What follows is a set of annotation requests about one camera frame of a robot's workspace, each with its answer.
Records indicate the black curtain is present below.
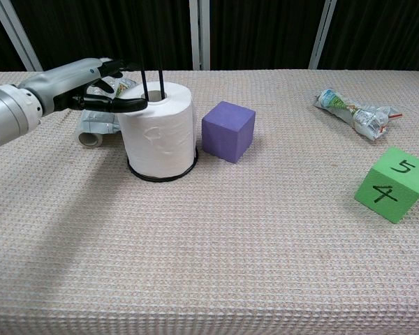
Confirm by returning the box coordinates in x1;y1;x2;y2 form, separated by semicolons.
0;0;419;73

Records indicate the beige woven tablecloth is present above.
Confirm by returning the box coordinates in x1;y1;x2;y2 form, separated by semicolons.
0;69;419;335

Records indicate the green numbered foam cube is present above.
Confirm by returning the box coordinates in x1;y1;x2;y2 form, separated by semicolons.
354;146;419;224

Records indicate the black wire roll holder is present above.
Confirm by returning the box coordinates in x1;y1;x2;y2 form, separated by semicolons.
127;69;200;183

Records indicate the purple foam cube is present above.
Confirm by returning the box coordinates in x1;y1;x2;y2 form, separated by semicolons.
201;100;257;164

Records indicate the crumpled plastic wrapper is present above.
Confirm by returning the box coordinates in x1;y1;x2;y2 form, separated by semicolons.
313;89;404;142

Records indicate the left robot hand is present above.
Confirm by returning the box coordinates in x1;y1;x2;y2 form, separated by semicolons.
19;57;149;118

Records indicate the squeezed silver tube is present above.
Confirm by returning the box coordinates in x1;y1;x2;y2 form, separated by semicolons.
77;76;138;148

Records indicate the white metal frame post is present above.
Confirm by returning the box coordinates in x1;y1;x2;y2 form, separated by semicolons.
189;0;212;70
308;0;338;70
0;0;43;73

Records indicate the white toilet paper roll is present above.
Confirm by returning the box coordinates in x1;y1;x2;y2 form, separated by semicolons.
117;82;197;179

